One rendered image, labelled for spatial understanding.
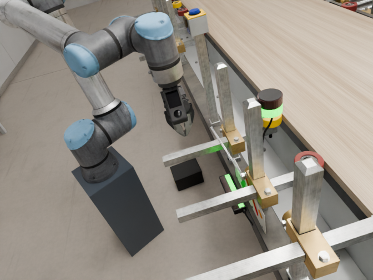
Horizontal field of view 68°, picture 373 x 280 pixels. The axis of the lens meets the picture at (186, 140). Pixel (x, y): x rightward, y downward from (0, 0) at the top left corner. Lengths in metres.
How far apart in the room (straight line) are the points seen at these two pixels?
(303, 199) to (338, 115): 0.54
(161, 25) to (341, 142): 0.62
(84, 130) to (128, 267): 0.90
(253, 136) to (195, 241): 1.14
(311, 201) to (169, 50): 0.48
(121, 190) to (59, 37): 0.84
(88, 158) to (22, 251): 1.13
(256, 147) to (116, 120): 0.77
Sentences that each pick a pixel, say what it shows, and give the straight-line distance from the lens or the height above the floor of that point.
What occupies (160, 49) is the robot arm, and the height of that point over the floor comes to 1.27.
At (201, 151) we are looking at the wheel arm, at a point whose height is 0.85.
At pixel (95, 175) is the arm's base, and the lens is 1.42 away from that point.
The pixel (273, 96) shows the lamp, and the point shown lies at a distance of 0.71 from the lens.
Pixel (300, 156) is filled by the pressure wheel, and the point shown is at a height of 0.91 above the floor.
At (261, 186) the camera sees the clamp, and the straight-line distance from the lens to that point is 0.85.
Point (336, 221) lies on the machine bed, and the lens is 1.03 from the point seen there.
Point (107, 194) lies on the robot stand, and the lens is 1.45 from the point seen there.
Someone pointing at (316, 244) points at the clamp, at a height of 0.97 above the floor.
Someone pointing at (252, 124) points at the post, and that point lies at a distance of 0.72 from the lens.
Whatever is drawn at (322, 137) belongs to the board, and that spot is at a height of 0.90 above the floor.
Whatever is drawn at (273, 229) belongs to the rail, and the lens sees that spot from 0.97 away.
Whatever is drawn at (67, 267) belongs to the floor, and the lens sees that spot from 2.04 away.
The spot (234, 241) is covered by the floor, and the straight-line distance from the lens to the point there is 1.75.
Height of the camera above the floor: 1.54
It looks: 40 degrees down
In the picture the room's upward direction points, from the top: 16 degrees counter-clockwise
